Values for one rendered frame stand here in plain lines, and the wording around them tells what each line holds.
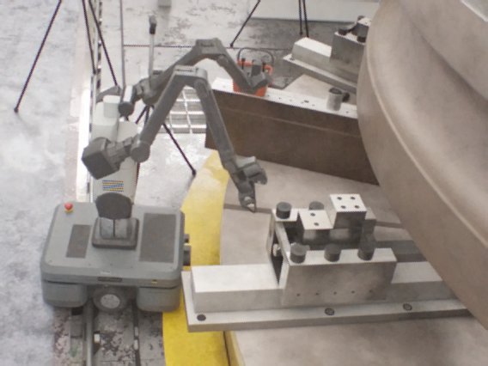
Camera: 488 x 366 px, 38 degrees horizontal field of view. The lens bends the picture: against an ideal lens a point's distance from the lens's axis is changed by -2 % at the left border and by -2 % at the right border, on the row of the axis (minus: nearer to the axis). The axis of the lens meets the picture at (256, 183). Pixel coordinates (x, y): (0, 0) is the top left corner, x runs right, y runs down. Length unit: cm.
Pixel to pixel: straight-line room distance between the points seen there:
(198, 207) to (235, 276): 115
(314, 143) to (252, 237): 70
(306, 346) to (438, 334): 59
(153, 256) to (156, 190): 90
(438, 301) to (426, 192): 79
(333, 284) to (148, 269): 88
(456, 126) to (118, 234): 160
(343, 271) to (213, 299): 53
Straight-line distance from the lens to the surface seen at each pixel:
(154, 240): 338
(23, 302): 348
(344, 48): 465
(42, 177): 425
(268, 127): 379
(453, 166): 257
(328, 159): 382
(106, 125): 295
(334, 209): 276
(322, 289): 282
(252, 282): 292
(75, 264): 326
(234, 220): 345
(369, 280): 286
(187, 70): 266
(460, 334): 317
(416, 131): 276
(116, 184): 309
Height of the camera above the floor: 245
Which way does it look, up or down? 35 degrees down
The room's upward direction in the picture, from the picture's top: 8 degrees clockwise
